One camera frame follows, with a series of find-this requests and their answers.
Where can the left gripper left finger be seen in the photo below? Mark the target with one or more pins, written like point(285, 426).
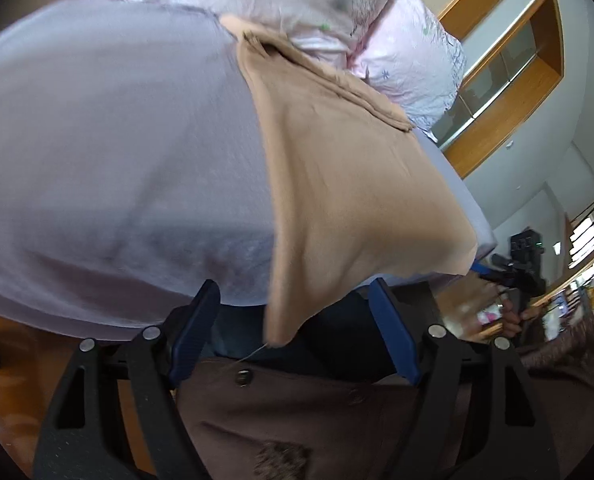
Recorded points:
point(83, 435)

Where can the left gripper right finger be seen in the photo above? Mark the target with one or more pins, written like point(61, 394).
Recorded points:
point(392, 329)

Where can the tan fleece garment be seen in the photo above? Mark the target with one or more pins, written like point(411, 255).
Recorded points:
point(354, 195)

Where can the person's right hand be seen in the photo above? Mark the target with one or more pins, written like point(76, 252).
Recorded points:
point(483, 304)

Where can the black device with green light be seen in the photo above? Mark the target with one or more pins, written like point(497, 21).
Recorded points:
point(525, 247)

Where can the wooden framed window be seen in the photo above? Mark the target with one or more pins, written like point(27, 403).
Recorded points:
point(508, 83)

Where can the lilac bed sheet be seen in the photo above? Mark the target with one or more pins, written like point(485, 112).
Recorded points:
point(132, 169)

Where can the pink floral pillow right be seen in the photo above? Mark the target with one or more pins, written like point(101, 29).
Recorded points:
point(408, 56)

